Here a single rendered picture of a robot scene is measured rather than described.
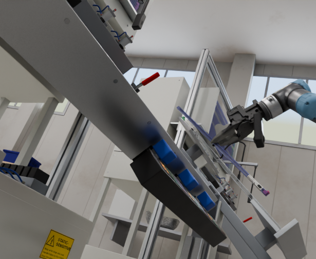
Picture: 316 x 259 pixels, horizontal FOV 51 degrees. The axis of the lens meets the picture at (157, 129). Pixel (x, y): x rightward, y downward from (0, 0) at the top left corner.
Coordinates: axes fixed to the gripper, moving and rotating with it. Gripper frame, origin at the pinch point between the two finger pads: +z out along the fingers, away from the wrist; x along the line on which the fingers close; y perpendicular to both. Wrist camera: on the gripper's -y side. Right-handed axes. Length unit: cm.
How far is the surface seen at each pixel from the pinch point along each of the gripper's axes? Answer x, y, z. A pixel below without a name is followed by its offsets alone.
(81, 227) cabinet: 25, -21, 41
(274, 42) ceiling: -230, 282, -154
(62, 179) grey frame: 20, 2, 48
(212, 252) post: -7.5, -29.1, 17.6
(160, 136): 53, -34, 10
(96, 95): 67, -36, 13
